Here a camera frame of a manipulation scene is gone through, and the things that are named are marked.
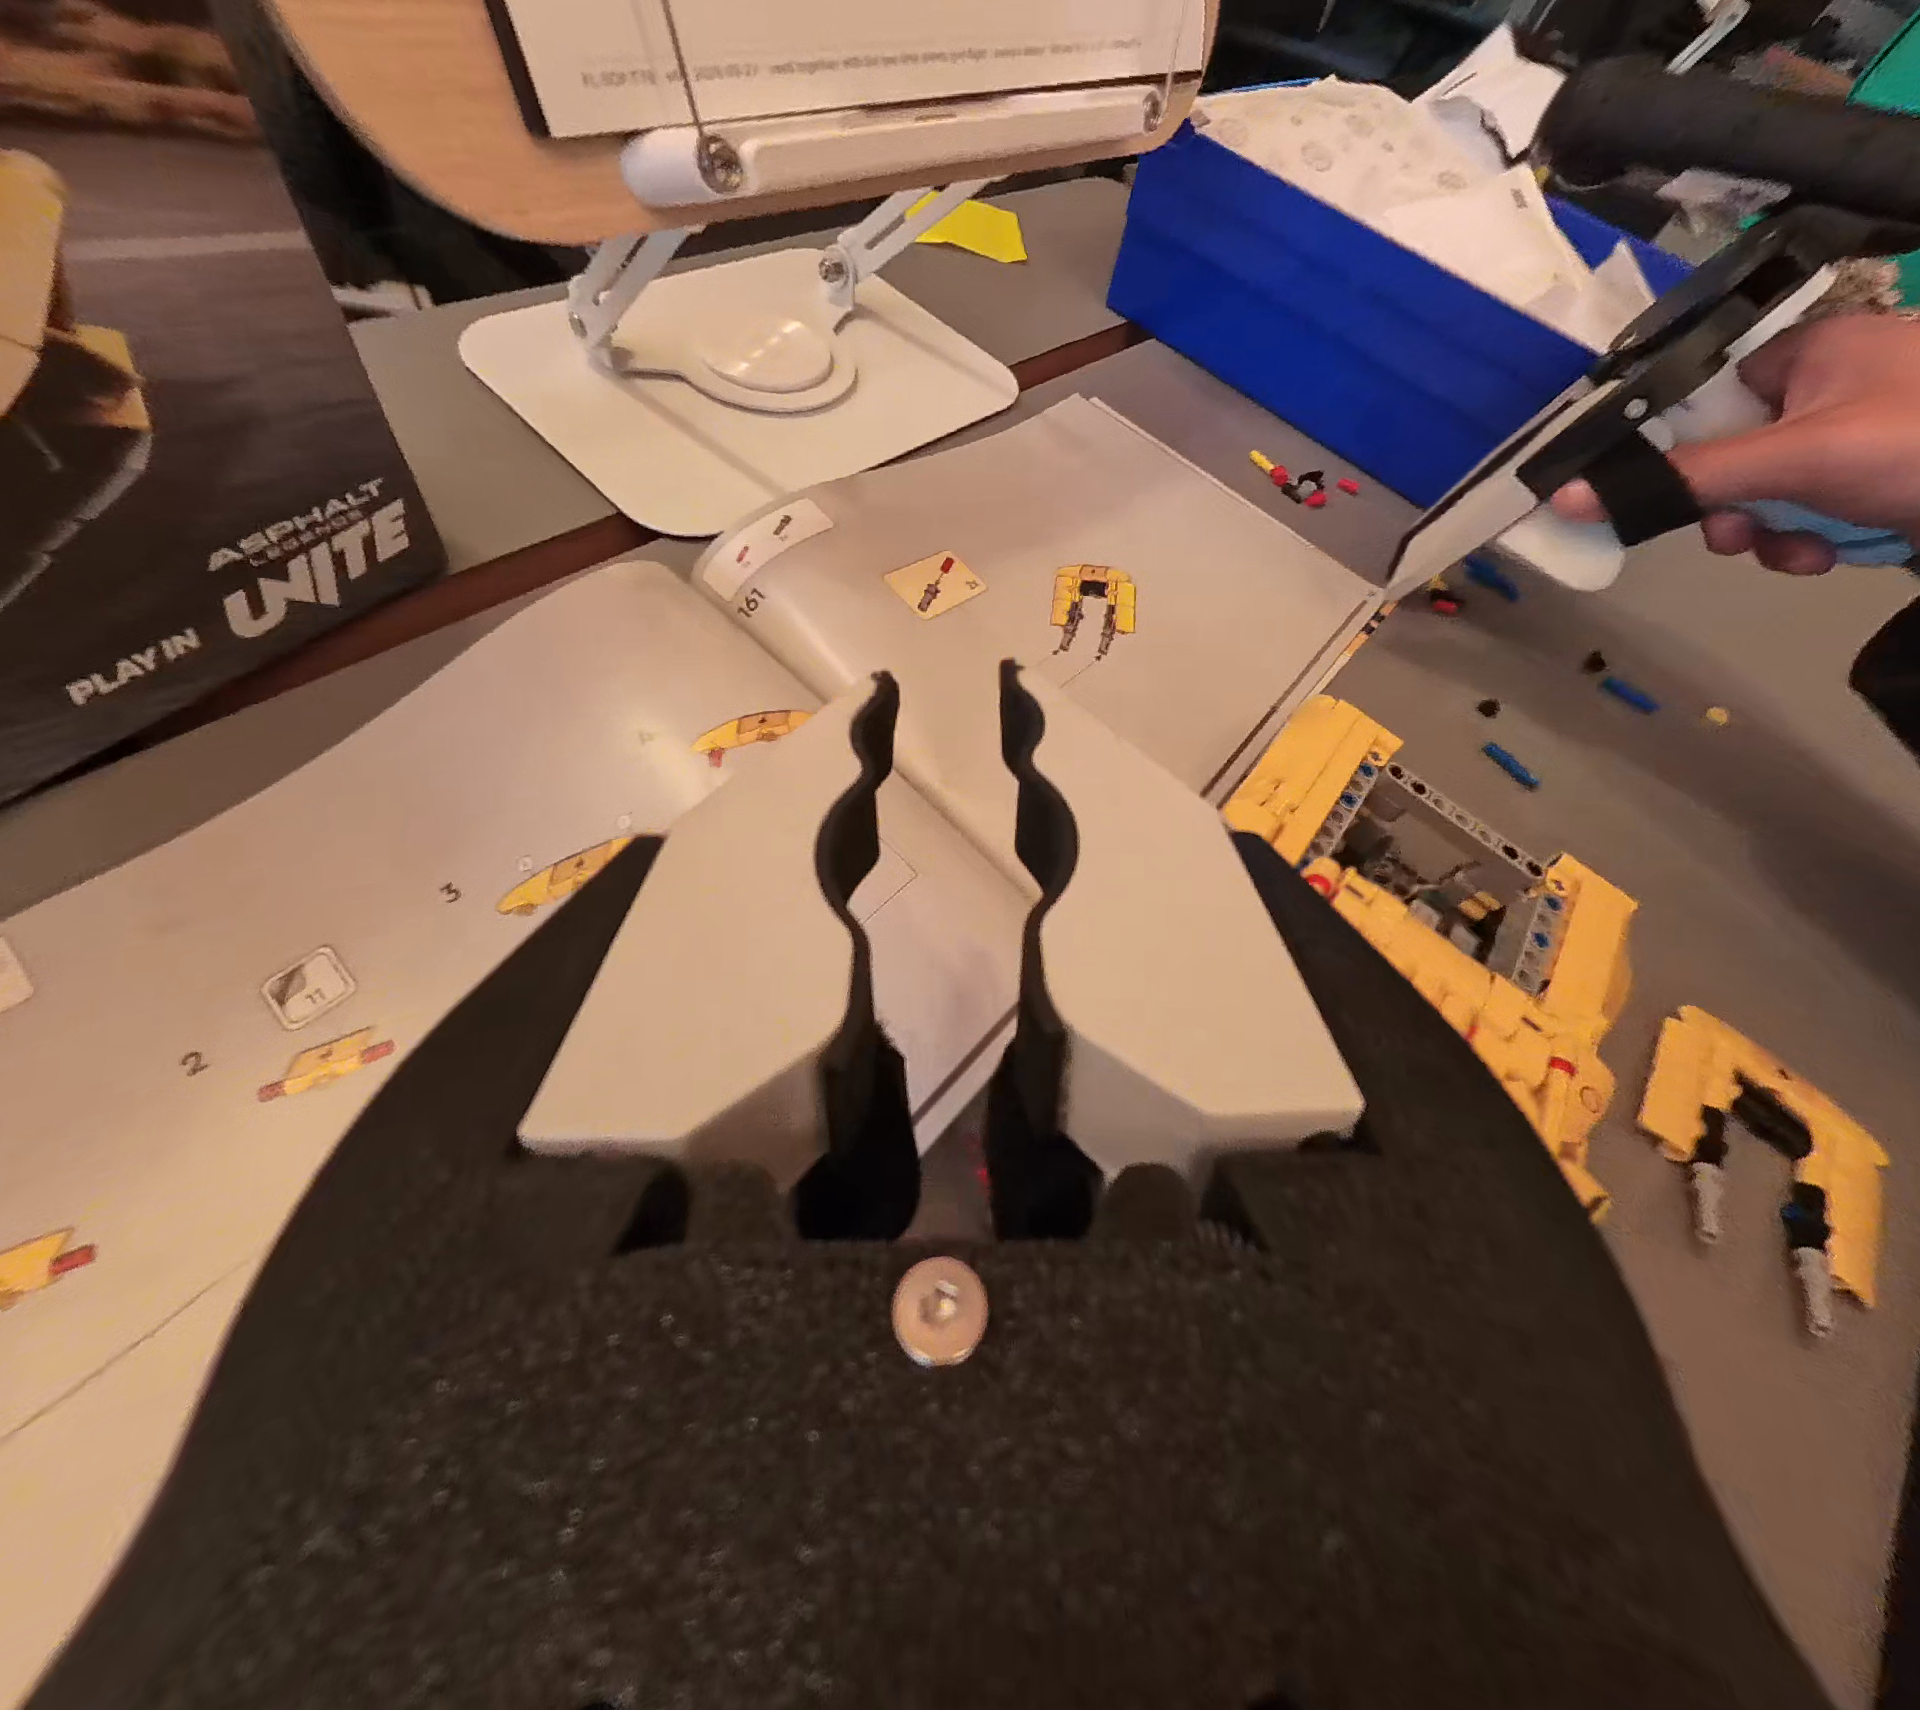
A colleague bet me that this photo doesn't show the blue plastic bin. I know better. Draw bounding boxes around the blue plastic bin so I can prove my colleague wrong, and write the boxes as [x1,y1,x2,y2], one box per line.
[1106,120,1698,511]

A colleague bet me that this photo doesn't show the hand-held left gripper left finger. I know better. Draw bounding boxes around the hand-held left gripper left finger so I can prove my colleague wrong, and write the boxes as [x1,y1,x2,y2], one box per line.
[515,672,906,1203]

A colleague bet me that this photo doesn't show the toy car set box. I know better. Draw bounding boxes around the toy car set box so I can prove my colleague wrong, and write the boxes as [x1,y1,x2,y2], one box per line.
[0,0,450,805]

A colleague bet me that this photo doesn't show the scattered small brick pins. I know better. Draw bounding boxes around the scattered small brick pins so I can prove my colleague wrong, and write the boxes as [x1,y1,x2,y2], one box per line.
[1249,446,1732,730]

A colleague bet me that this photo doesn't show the white printed paper bags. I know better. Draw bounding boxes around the white printed paper bags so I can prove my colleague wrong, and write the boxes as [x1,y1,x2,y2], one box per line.
[1200,22,1669,348]

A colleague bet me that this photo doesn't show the person's right hand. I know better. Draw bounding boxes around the person's right hand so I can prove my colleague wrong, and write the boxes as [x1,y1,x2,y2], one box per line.
[1549,312,1920,580]

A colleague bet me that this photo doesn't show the grey desk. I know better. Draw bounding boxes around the grey desk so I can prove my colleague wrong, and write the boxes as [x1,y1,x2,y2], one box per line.
[0,173,1920,1710]

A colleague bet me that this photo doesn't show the open instruction booklet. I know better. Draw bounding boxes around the open instruction booklet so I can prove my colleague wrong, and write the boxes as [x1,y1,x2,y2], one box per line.
[0,397,1390,1638]

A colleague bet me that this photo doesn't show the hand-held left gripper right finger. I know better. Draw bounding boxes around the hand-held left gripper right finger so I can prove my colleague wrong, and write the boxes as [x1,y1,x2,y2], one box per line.
[996,660,1369,1191]

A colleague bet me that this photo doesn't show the yellow paper slip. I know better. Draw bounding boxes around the yellow paper slip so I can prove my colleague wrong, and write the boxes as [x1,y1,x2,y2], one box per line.
[914,198,1030,267]

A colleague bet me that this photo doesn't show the yellow toy brick car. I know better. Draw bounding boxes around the yellow toy brick car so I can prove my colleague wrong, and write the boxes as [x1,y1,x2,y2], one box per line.
[1222,695,1640,1224]

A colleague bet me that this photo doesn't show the wooden document stand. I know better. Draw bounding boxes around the wooden document stand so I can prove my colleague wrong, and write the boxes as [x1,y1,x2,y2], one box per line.
[173,0,1249,541]

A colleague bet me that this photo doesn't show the yellow black brick subassembly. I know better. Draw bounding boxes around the yellow black brick subassembly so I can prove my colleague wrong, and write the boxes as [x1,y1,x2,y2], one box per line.
[1635,1005,1893,1309]

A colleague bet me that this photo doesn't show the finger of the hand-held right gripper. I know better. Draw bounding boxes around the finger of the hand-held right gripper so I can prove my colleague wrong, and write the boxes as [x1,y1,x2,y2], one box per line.
[1383,378,1627,591]

